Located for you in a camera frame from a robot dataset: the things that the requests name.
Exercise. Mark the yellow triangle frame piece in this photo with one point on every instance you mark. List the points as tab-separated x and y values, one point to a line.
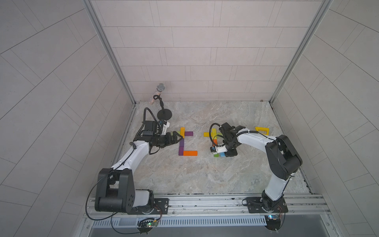
263	130

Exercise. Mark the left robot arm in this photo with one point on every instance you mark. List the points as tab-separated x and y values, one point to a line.
115	189

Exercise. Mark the microphone on black stand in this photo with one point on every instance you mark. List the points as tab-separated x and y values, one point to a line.
163	113

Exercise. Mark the left circuit board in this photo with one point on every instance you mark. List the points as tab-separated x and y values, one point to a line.
146	225

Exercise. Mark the circuit board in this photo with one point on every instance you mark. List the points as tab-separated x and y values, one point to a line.
273	222
146	225

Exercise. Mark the amber long block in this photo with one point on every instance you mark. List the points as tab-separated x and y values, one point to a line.
182	132

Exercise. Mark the aluminium rail frame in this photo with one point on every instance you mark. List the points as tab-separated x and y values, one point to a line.
218	211

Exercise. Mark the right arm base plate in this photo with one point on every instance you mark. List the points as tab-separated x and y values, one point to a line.
265	205

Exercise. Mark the orange long block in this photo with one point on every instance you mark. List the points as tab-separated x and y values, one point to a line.
190	153

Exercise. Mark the right circuit board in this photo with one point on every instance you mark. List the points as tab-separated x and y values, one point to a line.
273	222

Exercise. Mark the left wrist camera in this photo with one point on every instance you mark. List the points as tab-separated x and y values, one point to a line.
164	125

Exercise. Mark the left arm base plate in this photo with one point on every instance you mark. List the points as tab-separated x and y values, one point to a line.
158	207

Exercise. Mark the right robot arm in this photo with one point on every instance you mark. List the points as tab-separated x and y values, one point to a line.
284	160

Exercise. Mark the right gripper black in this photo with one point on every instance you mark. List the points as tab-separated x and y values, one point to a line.
231	153

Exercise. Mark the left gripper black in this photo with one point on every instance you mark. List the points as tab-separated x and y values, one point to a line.
168	142

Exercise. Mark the yellow long block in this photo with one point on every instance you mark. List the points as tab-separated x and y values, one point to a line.
213	133

